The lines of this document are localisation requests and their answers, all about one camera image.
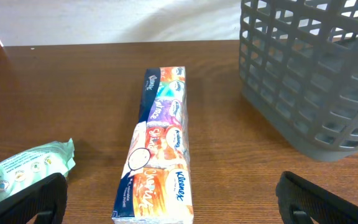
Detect green wet wipes packet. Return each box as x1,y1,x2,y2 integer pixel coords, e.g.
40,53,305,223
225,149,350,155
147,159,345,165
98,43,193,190
0,140,75,202

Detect grey plastic basket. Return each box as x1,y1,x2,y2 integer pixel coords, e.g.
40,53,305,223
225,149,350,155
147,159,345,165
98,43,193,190
239,0,358,161

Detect Kleenex tissue multipack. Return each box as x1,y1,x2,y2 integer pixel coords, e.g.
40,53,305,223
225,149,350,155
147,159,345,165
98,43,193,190
112,67,194,224

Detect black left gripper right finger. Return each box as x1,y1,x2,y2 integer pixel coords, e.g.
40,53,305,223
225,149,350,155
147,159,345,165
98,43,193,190
275,171,358,224

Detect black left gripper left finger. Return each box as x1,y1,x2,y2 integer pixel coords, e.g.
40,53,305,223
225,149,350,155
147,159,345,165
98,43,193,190
0,172,68,224

